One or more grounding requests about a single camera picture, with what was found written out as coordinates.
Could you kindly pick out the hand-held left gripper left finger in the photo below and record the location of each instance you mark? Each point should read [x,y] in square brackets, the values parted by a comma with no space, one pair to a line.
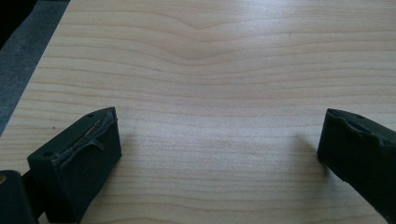
[77,161]

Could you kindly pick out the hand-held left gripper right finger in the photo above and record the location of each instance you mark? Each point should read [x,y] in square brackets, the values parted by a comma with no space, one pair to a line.
[358,149]

